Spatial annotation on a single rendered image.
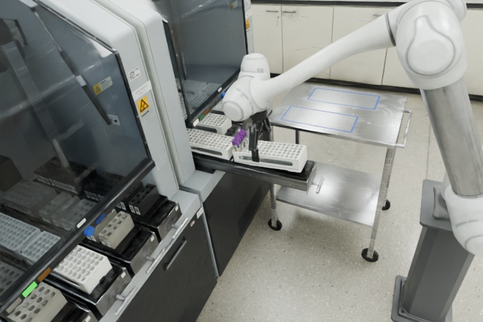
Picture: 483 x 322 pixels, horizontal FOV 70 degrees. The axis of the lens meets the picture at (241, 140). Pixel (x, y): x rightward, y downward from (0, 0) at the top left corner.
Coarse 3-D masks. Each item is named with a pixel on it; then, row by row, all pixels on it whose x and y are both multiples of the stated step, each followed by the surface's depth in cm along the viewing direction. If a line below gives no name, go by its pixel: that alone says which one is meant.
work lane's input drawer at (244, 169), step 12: (204, 156) 154; (216, 168) 154; (228, 168) 151; (240, 168) 147; (252, 168) 146; (264, 168) 143; (312, 168) 142; (264, 180) 145; (276, 180) 142; (288, 180) 139; (300, 180) 137; (312, 180) 144
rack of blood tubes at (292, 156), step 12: (264, 144) 146; (276, 144) 146; (288, 144) 143; (300, 144) 141; (264, 156) 140; (276, 156) 139; (288, 156) 136; (300, 156) 135; (276, 168) 141; (288, 168) 138; (300, 168) 136
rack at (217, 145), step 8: (192, 136) 160; (200, 136) 158; (208, 136) 158; (216, 136) 158; (224, 136) 156; (192, 144) 155; (200, 144) 153; (208, 144) 152; (216, 144) 152; (224, 144) 152; (200, 152) 155; (208, 152) 157; (216, 152) 156; (224, 152) 149
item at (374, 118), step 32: (288, 96) 190; (320, 96) 186; (352, 96) 183; (384, 96) 180; (288, 128) 167; (320, 128) 162; (352, 128) 160; (384, 128) 157; (288, 192) 206; (320, 192) 204; (352, 192) 201; (384, 192) 163
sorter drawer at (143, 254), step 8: (144, 232) 121; (152, 232) 122; (136, 240) 118; (144, 240) 119; (152, 240) 122; (88, 248) 121; (96, 248) 119; (128, 248) 118; (136, 248) 116; (144, 248) 119; (152, 248) 123; (112, 256) 116; (120, 256) 115; (128, 256) 114; (136, 256) 115; (144, 256) 119; (160, 256) 120; (128, 264) 114; (136, 264) 116; (152, 264) 118; (136, 272) 117
